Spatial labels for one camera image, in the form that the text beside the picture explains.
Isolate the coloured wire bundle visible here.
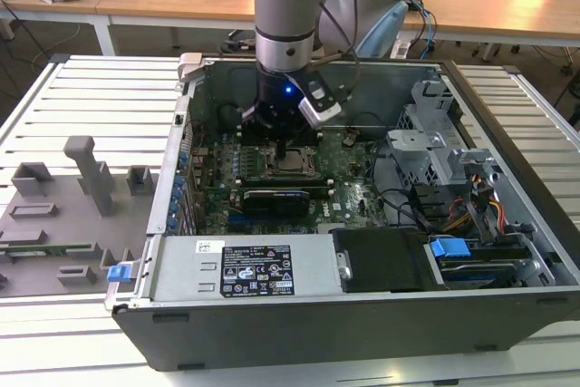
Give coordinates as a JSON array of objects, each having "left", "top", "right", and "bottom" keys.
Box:
[{"left": 441, "top": 173, "right": 507, "bottom": 232}]

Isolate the black RAM slot bank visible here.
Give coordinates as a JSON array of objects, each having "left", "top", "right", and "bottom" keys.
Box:
[
  {"left": 237, "top": 176, "right": 336, "bottom": 191},
  {"left": 238, "top": 128, "right": 324, "bottom": 148}
]

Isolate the metal socket cover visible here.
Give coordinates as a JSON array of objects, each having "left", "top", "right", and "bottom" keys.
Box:
[{"left": 265, "top": 145, "right": 321, "bottom": 179}]

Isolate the black chair base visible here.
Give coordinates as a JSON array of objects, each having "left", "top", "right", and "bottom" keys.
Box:
[{"left": 219, "top": 28, "right": 257, "bottom": 55}]

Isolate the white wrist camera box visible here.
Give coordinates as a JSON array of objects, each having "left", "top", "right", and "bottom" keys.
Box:
[{"left": 297, "top": 80, "right": 342, "bottom": 128}]

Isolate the grey parts rack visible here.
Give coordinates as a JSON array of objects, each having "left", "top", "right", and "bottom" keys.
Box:
[{"left": 0, "top": 135, "right": 160, "bottom": 300}]

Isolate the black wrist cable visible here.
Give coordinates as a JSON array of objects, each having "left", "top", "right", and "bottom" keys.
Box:
[{"left": 316, "top": 0, "right": 363, "bottom": 102}]

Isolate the green motherboard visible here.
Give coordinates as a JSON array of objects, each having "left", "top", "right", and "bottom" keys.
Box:
[{"left": 188, "top": 128, "right": 391, "bottom": 237}]

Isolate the black wire bundle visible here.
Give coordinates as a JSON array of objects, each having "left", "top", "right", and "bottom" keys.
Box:
[{"left": 370, "top": 141, "right": 434, "bottom": 230}]

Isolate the blue expansion slot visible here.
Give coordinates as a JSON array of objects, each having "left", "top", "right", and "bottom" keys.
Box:
[{"left": 226, "top": 210, "right": 249, "bottom": 232}]

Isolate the black graphics card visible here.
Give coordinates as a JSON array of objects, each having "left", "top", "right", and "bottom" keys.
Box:
[{"left": 242, "top": 188, "right": 312, "bottom": 219}]

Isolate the blue release latch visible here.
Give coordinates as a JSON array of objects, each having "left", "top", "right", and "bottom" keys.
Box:
[{"left": 106, "top": 264, "right": 129, "bottom": 284}]

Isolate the green RAM stick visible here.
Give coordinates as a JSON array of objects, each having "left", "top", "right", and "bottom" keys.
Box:
[{"left": 0, "top": 244, "right": 92, "bottom": 257}]

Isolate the square CPU chip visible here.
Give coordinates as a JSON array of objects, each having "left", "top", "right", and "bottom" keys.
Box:
[{"left": 276, "top": 150, "right": 307, "bottom": 174}]

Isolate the silver drive cage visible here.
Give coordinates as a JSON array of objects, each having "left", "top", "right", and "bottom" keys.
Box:
[{"left": 384, "top": 81, "right": 495, "bottom": 189}]

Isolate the silver power supply unit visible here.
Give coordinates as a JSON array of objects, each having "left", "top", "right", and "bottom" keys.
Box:
[{"left": 149, "top": 235, "right": 341, "bottom": 302}]

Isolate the silver shroud handle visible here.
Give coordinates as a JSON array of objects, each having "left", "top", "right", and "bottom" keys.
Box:
[{"left": 337, "top": 249, "right": 353, "bottom": 280}]

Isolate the black plastic shroud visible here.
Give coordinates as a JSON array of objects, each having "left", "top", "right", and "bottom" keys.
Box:
[{"left": 333, "top": 227, "right": 436, "bottom": 293}]

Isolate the black open PC case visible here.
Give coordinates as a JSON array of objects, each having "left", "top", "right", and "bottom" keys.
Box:
[{"left": 104, "top": 52, "right": 580, "bottom": 372}]

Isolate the hard disk in blue carrier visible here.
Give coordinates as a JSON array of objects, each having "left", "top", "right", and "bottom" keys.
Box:
[{"left": 425, "top": 235, "right": 534, "bottom": 291}]

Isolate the blue cable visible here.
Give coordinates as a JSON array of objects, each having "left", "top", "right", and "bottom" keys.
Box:
[{"left": 410, "top": 0, "right": 439, "bottom": 62}]

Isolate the CPU socket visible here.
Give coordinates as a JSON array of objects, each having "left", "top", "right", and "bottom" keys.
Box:
[{"left": 261, "top": 144, "right": 324, "bottom": 181}]

